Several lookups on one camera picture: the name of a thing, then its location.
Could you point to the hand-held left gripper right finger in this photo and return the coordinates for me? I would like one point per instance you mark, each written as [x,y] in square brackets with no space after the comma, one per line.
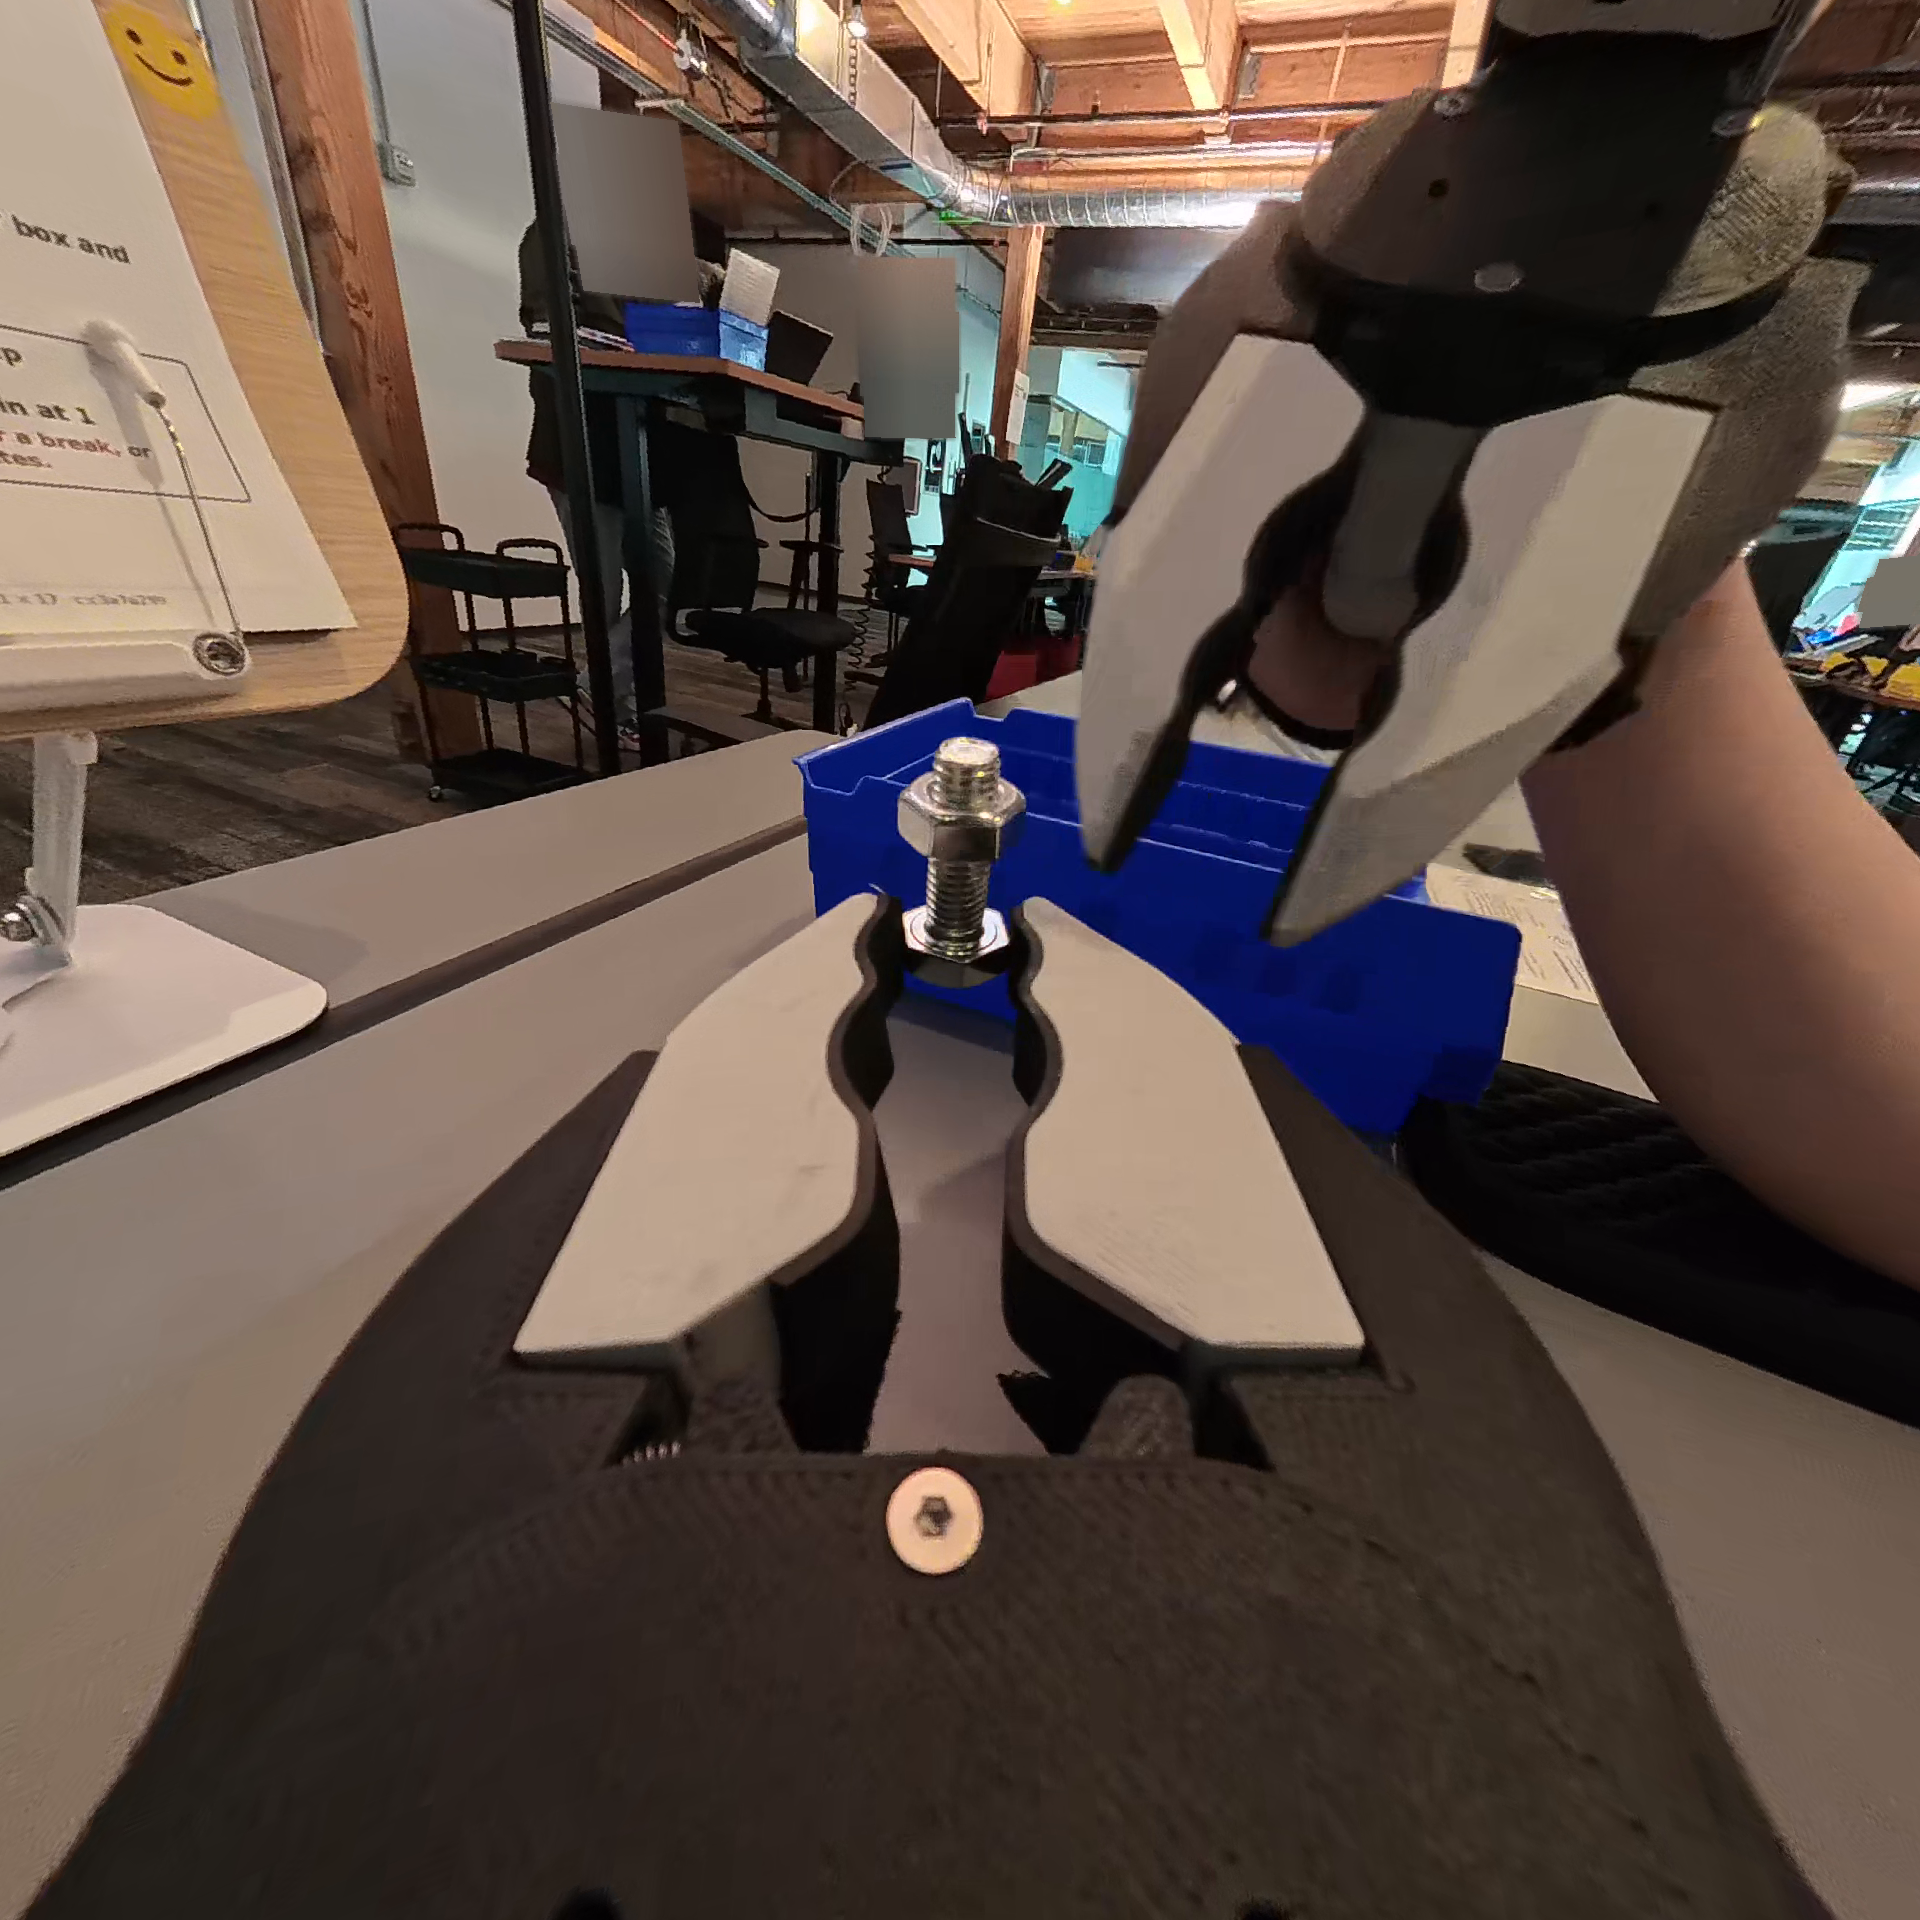
[1171,1186]

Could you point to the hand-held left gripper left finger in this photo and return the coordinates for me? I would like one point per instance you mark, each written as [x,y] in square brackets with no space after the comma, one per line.
[719,1186]

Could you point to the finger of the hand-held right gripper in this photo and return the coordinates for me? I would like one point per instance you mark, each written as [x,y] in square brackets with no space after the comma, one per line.
[1561,571]
[1184,512]

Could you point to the blue parts bin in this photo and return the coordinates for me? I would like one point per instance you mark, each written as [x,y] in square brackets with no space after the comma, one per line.
[1350,1021]

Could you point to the silver hex bolt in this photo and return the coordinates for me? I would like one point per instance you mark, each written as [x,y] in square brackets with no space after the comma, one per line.
[955,886]

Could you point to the silver hex nut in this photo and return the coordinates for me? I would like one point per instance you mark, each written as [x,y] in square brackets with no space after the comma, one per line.
[959,817]

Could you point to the person's right forearm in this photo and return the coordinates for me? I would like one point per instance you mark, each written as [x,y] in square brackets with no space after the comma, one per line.
[1769,931]

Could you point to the person's right hand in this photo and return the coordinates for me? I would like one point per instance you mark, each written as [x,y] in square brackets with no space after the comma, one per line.
[1785,405]

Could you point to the small black object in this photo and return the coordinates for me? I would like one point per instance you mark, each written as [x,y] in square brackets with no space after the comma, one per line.
[1503,864]

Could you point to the white printed paper sheet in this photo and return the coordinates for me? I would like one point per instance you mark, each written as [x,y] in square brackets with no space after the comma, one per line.
[1515,931]

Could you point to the black laptop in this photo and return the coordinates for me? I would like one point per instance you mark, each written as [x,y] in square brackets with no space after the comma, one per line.
[795,353]

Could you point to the black office chair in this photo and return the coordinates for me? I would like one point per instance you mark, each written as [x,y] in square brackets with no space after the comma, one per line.
[767,630]

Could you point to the wooden top standing desk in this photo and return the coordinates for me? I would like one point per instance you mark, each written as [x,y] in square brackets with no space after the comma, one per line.
[674,369]

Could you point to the blue storage bin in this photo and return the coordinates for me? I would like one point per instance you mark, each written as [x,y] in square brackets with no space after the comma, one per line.
[674,331]

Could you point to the black utility cart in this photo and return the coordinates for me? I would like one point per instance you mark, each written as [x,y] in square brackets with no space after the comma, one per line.
[496,675]

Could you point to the white board stand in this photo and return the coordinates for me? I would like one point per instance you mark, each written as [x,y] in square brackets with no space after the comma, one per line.
[150,1004]

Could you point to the black metal pole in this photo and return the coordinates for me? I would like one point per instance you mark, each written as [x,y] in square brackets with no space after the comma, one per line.
[563,376]

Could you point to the wooden instruction board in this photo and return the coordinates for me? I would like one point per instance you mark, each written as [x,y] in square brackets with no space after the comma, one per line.
[323,496]

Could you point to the wooden pillar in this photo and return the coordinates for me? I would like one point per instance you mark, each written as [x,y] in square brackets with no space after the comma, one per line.
[345,300]

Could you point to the text instruction sheet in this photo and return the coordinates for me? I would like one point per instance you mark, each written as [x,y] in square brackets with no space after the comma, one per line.
[134,512]

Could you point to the yellow smiley sticker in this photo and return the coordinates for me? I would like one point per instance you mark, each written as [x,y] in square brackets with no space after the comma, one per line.
[163,61]

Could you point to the silver ventilation duct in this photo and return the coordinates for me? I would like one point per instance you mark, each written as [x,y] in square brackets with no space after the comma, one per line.
[1051,197]

